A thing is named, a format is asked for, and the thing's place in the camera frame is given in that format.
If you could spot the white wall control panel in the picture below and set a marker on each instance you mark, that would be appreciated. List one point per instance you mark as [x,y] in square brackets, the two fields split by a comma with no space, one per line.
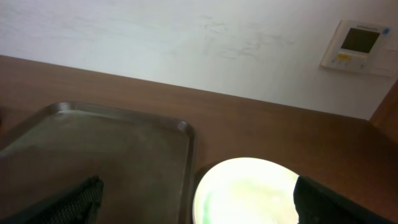
[360,47]

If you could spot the white plate with green stain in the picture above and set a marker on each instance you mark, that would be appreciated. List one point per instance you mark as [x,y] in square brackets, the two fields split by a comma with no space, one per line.
[245,190]

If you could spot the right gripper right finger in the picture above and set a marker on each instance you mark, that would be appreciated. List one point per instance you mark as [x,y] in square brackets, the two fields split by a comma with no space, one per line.
[317,204]

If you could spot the large brown tray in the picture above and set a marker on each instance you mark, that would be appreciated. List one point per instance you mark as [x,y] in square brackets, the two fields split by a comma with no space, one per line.
[146,161]

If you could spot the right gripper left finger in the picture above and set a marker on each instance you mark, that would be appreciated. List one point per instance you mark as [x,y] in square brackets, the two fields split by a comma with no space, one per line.
[75,205]

